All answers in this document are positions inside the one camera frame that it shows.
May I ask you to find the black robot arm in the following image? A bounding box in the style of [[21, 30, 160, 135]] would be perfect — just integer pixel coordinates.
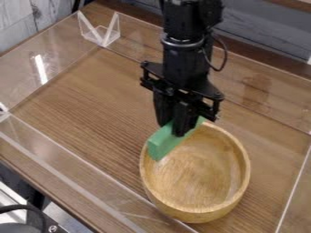
[[141, 0, 224, 137]]

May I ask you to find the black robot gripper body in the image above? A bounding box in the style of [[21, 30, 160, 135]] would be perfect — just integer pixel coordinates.
[[141, 40, 224, 121]]

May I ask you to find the black metal table bracket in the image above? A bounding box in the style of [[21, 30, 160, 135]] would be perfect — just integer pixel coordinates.
[[25, 203, 69, 233]]

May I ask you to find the brown wooden bowl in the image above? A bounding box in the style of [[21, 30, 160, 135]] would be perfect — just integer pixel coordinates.
[[140, 123, 251, 224]]

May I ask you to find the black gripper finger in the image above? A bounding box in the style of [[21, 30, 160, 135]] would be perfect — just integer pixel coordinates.
[[172, 102, 197, 137], [153, 93, 174, 126]]

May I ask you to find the black cable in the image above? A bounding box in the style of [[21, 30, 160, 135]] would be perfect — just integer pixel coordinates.
[[0, 204, 46, 233]]

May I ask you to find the green rectangular block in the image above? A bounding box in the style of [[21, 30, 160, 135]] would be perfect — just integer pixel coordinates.
[[146, 121, 194, 161]]

